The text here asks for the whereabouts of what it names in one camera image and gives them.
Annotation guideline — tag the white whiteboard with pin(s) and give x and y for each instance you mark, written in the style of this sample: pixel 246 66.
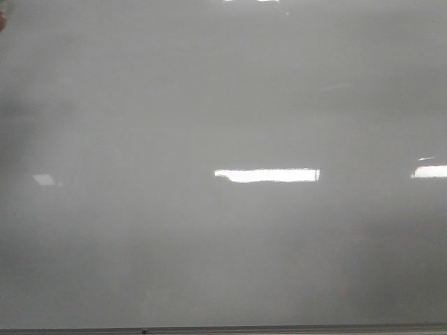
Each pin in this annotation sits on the white whiteboard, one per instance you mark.
pixel 222 163

